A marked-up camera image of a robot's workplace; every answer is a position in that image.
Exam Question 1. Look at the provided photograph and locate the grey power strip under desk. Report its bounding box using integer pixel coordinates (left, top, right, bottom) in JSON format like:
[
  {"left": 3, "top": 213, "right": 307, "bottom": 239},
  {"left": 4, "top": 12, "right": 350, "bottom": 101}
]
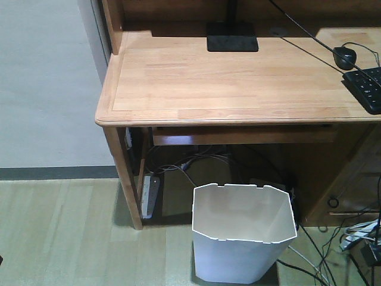
[{"left": 141, "top": 175, "right": 160, "bottom": 219}]

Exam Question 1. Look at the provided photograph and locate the black keyboard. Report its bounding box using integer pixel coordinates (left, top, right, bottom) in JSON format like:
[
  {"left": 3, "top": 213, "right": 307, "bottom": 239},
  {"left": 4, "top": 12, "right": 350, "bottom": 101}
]
[{"left": 342, "top": 67, "right": 380, "bottom": 115}]

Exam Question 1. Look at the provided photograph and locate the long black cable over desk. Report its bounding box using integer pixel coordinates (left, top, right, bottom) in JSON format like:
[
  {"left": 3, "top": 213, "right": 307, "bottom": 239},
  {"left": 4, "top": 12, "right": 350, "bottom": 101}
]
[{"left": 269, "top": 0, "right": 381, "bottom": 87}]

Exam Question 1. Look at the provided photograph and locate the white plastic trash bin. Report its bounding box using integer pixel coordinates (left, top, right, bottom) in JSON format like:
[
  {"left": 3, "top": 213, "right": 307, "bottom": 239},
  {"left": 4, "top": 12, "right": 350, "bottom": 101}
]
[{"left": 192, "top": 183, "right": 297, "bottom": 284}]

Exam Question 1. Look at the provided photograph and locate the black monitor stand base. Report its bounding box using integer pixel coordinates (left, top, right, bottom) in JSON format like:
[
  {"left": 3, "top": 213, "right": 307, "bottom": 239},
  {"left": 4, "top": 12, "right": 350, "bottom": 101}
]
[{"left": 206, "top": 1, "right": 259, "bottom": 52}]

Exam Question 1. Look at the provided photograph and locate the white power strip right floor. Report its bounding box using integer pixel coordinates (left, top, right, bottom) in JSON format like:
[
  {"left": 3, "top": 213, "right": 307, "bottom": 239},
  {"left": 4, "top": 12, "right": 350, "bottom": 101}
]
[{"left": 340, "top": 220, "right": 380, "bottom": 251}]

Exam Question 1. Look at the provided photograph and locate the black computer mouse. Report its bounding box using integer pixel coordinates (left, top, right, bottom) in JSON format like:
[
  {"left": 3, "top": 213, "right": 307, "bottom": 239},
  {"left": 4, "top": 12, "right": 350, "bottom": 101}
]
[{"left": 333, "top": 46, "right": 357, "bottom": 70}]

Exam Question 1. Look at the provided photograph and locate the wooden desk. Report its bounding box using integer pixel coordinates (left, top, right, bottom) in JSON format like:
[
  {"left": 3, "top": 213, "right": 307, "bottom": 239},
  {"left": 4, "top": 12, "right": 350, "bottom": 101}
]
[{"left": 95, "top": 1, "right": 380, "bottom": 229}]

